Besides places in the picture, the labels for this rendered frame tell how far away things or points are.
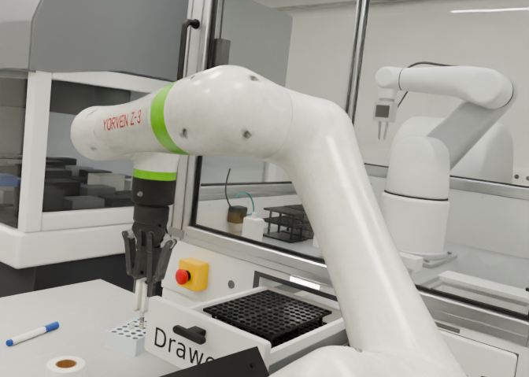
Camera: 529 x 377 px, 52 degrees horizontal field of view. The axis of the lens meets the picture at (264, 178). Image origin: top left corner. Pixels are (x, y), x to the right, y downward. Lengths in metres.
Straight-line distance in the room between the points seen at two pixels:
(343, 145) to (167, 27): 1.24
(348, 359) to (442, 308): 0.61
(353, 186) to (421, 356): 0.24
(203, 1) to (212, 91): 0.83
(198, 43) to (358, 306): 0.97
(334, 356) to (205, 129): 0.33
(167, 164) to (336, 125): 0.46
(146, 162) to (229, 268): 0.41
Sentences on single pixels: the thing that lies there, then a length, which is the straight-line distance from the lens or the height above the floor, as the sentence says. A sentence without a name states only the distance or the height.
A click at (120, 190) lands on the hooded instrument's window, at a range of 1.87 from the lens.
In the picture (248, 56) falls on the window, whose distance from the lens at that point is 1.39.
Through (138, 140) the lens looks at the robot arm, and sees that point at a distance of 0.89.
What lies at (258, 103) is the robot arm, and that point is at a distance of 0.70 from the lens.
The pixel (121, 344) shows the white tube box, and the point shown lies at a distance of 1.27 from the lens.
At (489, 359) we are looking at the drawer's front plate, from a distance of 1.11.
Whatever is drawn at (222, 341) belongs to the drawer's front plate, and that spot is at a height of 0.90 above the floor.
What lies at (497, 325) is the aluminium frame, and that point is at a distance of 1.11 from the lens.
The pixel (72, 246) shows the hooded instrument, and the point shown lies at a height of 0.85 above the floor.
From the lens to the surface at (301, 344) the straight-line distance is 1.07.
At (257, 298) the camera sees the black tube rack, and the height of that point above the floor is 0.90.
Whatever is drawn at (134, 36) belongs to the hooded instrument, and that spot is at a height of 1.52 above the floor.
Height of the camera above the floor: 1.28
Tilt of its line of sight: 5 degrees down
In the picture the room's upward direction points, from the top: 6 degrees clockwise
